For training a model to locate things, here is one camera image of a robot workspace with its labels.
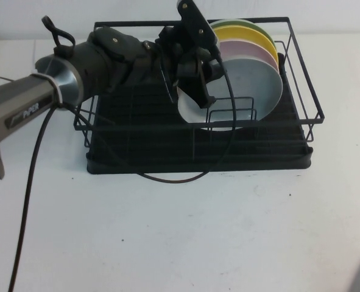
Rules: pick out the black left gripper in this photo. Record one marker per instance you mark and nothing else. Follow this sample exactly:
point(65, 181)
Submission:
point(185, 64)

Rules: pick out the white plate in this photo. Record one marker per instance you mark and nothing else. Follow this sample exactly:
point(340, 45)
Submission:
point(252, 88)

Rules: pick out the pink plate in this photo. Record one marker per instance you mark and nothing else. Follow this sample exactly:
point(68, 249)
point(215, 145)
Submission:
point(246, 48)

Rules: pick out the yellow plate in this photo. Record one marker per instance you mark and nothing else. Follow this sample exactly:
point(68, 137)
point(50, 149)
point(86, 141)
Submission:
point(246, 33)

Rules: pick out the green plate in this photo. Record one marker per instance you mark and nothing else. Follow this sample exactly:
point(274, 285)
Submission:
point(252, 25)

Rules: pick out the black plastic drip tray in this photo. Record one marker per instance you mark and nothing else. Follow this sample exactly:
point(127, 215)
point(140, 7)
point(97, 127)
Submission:
point(259, 164)

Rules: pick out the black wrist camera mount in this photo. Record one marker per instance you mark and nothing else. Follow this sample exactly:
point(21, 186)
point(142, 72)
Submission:
point(195, 21)

